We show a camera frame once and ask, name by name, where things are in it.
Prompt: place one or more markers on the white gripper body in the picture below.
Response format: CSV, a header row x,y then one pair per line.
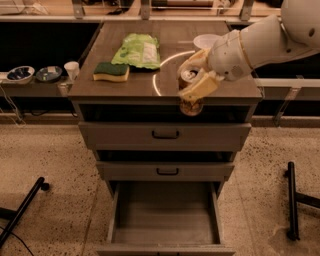
x,y
227,56

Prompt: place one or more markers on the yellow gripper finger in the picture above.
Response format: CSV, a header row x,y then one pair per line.
x,y
201,88
195,66

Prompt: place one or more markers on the orange soda can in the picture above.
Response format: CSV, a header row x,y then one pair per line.
x,y
189,108

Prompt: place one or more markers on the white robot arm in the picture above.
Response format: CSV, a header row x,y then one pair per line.
x,y
293,35

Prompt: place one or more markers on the grey wooden drawer cabinet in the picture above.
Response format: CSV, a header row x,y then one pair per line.
x,y
151,97

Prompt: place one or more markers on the top grey drawer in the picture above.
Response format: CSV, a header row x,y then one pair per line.
x,y
164,136

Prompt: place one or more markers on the middle grey drawer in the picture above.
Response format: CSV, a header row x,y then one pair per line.
x,y
164,171

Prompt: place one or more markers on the bottom grey open drawer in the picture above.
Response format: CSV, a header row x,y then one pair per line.
x,y
165,219

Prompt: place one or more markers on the white bowl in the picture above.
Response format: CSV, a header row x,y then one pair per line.
x,y
205,41

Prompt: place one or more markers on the green snack bag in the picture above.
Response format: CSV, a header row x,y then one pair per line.
x,y
140,51

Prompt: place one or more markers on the green yellow sponge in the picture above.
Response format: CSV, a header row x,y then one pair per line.
x,y
106,71

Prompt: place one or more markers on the white paper cup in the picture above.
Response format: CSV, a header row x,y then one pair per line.
x,y
72,69

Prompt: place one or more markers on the black right stand leg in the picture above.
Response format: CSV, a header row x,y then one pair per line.
x,y
295,198

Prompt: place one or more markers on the black stand leg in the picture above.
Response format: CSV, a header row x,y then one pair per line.
x,y
14,216
295,198

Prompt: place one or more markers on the dark blue shallow bowl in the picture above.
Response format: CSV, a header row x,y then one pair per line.
x,y
49,74

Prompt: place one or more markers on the side shelf ledge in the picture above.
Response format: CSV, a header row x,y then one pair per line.
x,y
34,88

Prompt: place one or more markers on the blue patterned bowl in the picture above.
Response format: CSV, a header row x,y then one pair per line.
x,y
21,74

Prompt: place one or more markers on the black left stand leg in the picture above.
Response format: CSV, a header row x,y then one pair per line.
x,y
14,216

